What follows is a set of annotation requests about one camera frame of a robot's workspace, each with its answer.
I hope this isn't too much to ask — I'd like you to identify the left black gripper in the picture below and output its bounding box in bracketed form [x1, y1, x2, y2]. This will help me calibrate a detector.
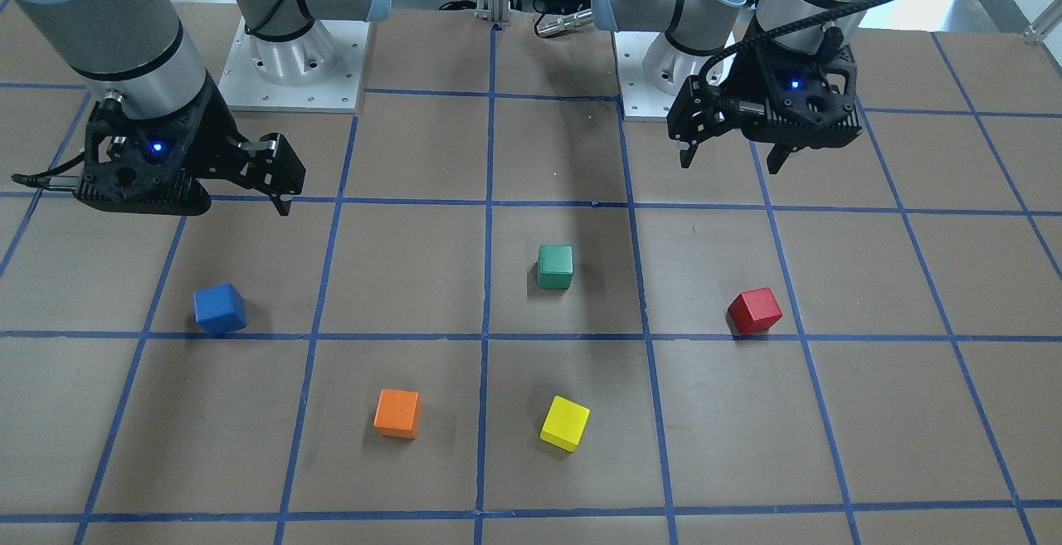
[668, 54, 793, 175]

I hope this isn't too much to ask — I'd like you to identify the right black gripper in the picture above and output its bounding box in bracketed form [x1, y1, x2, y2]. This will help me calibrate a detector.
[187, 86, 306, 217]

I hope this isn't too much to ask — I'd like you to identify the red wooden block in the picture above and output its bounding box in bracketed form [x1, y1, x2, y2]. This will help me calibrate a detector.
[727, 287, 784, 336]

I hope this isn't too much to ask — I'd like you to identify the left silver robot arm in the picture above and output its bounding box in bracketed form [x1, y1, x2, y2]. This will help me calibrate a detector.
[590, 0, 866, 174]

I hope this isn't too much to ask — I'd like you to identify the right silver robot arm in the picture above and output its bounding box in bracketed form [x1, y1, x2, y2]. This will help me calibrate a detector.
[12, 0, 392, 216]

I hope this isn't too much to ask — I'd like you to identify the blue wooden block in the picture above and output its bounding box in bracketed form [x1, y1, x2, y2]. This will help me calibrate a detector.
[193, 283, 247, 336]

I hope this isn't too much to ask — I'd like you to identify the green wooden block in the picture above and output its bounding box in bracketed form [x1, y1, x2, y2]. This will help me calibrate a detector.
[536, 244, 573, 290]

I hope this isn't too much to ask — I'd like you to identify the orange wooden block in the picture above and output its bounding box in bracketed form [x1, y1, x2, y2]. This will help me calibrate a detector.
[373, 387, 422, 440]

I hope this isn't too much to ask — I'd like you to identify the yellow wooden block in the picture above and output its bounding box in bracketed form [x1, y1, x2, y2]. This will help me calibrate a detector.
[539, 395, 590, 453]

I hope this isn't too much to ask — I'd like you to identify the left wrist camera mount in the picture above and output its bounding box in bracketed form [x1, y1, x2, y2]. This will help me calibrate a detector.
[743, 42, 862, 149]

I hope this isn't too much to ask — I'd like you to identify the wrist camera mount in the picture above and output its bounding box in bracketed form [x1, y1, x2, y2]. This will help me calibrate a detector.
[73, 96, 210, 216]
[743, 42, 862, 149]

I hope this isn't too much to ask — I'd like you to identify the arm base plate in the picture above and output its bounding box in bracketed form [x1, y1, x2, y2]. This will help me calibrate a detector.
[613, 32, 707, 123]
[217, 21, 372, 114]

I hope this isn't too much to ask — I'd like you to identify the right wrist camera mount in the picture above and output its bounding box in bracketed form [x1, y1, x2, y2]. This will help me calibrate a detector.
[73, 96, 210, 216]

